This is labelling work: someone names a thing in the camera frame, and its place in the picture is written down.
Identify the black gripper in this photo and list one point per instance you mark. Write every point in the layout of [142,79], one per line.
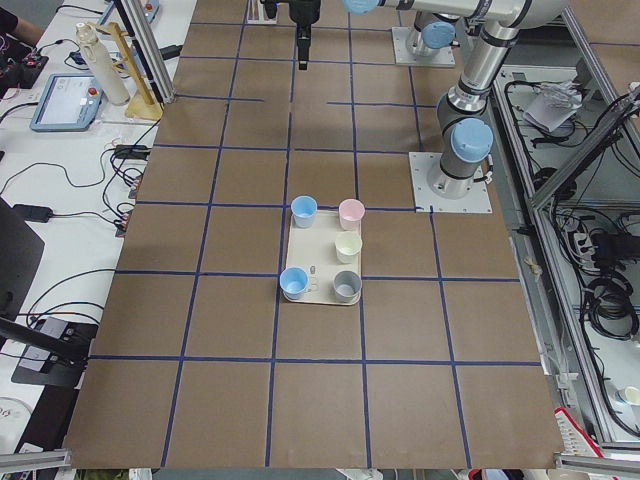
[304,12]

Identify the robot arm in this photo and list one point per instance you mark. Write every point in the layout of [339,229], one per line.
[431,32]
[503,20]

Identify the blue plastic cup far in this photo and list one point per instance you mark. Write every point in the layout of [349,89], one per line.
[304,209]

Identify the blue plastic cup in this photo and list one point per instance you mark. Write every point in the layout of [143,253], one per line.
[304,209]
[293,282]

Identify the pink plastic cup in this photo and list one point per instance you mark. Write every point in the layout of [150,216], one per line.
[351,213]

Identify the pale green plastic cup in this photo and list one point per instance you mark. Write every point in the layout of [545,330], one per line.
[348,245]

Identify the blue plastic cup near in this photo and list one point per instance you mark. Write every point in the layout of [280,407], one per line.
[293,282]

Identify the grey plastic cup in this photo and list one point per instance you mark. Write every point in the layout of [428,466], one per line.
[347,286]

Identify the wooden mug tree stand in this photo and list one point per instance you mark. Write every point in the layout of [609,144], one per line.
[143,104]

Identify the beige water bottle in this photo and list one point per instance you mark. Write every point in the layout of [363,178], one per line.
[99,62]

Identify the cream serving tray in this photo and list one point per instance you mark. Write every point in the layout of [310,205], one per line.
[313,250]

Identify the blue teach pendant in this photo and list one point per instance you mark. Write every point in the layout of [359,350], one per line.
[69,103]

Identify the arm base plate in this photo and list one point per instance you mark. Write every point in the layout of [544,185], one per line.
[400,50]
[433,193]

